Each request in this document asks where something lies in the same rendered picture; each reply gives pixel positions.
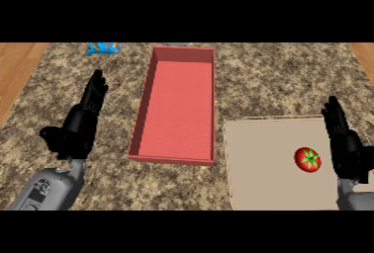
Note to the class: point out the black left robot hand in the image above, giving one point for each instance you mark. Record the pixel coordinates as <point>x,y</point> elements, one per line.
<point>76,125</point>

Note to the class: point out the blue object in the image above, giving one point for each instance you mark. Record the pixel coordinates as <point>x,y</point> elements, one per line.
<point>102,48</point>

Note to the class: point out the red rectangular box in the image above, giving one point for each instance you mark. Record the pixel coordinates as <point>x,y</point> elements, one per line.
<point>174,105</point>

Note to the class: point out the beige flat tray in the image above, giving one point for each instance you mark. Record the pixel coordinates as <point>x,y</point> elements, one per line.
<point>276,164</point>

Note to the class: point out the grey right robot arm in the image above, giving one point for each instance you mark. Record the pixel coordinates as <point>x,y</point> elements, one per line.
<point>353,196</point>

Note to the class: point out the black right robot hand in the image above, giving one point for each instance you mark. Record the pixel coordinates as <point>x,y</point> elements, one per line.
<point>345,145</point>

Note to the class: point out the grey object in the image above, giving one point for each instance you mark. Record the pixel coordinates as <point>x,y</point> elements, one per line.
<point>177,43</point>

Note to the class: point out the red tomato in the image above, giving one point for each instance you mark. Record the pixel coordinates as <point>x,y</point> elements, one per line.
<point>307,159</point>

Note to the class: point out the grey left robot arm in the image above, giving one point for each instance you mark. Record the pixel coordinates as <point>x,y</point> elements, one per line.
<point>48,189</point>

